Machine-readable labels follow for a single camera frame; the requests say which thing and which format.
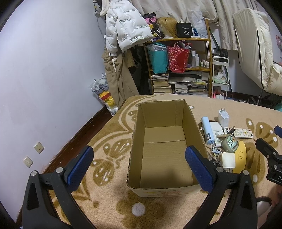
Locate green cartoon pouch case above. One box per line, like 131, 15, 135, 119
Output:
221, 135, 238, 153

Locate red gift bag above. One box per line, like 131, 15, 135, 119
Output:
167, 40, 191, 73

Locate white metal cart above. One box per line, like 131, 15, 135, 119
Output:
212, 56, 230, 100

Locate wall socket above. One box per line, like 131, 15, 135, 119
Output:
23, 156, 33, 168
34, 141, 44, 154

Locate brown floral carpet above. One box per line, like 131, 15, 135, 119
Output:
72, 94, 281, 228

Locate white plug charger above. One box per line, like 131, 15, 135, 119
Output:
218, 108, 230, 128

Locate white square charger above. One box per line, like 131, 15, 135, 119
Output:
222, 152, 236, 168

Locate beige hanging coat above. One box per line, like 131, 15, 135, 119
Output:
101, 48, 139, 108

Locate person's hand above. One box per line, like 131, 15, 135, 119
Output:
271, 185, 282, 207

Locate white puffer jacket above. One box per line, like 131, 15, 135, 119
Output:
105, 1, 153, 56

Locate yellow oval case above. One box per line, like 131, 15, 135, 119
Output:
233, 141, 247, 174

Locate key bunch with tag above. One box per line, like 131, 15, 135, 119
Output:
210, 145, 222, 166

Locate stack of books left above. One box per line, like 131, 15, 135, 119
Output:
151, 73, 172, 94

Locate lower wall socket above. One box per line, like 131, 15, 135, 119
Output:
23, 156, 33, 168

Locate plush toys in bag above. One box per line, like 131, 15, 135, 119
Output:
89, 73, 119, 116

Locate brown cardboard box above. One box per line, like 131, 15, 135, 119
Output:
127, 100, 207, 197

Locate white JSCN remote control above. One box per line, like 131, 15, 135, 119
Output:
223, 127, 254, 139

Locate blonde wig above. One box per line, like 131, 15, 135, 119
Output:
157, 17, 177, 39

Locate upper wall socket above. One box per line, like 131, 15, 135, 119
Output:
34, 141, 44, 154

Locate white slim remote control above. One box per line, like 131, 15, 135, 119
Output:
210, 122, 224, 147

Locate light blue cylinder device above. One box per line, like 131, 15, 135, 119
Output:
201, 116, 215, 145

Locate stack of books right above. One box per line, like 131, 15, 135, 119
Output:
168, 77, 208, 97

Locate wooden bookshelf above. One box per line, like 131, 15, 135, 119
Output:
144, 19, 212, 96

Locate teal storage bag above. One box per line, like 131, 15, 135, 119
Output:
146, 43, 168, 74

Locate stack of books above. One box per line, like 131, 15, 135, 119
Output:
151, 73, 172, 94
168, 77, 208, 97

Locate black box marked 40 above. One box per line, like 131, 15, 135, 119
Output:
176, 22, 193, 38

